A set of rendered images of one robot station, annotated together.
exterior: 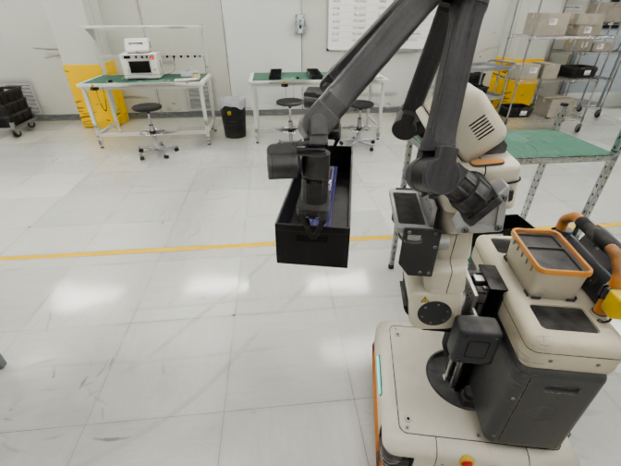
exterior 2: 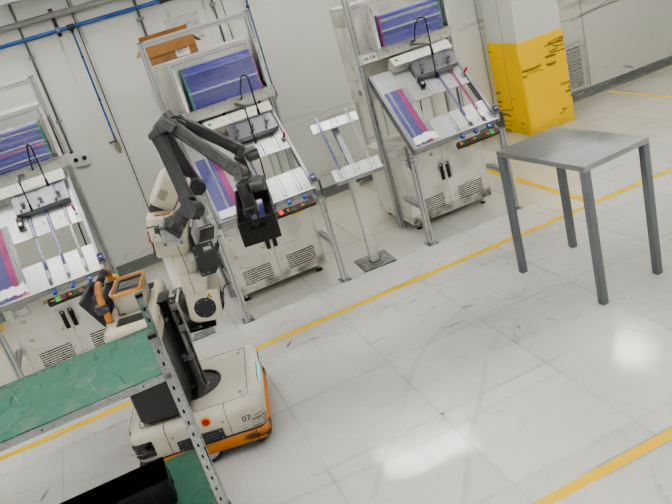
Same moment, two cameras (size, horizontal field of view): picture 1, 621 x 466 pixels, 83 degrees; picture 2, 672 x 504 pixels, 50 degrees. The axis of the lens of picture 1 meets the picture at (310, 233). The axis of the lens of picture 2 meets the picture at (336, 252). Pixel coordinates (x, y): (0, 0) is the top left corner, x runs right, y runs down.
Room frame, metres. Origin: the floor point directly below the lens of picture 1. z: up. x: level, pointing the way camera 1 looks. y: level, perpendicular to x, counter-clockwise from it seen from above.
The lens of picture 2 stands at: (4.25, -0.27, 2.06)
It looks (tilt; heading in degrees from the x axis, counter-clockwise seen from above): 22 degrees down; 171
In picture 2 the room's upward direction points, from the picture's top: 16 degrees counter-clockwise
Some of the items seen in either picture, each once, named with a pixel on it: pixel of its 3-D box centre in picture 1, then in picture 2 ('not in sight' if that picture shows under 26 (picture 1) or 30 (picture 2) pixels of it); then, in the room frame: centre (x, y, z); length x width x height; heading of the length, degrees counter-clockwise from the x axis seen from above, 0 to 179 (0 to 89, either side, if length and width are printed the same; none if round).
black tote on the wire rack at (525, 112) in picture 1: (514, 110); not in sight; (5.39, -3.03, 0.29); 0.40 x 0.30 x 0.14; 96
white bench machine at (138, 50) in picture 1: (140, 58); not in sight; (4.98, 2.16, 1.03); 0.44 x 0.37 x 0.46; 102
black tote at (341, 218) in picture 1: (322, 193); (256, 212); (0.96, -0.04, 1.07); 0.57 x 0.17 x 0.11; 173
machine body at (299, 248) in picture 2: not in sight; (261, 237); (-0.88, 0.07, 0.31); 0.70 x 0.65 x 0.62; 96
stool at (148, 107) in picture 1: (151, 130); not in sight; (4.32, 1.95, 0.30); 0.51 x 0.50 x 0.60; 52
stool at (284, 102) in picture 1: (291, 126); not in sight; (4.47, 0.24, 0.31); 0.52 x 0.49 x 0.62; 96
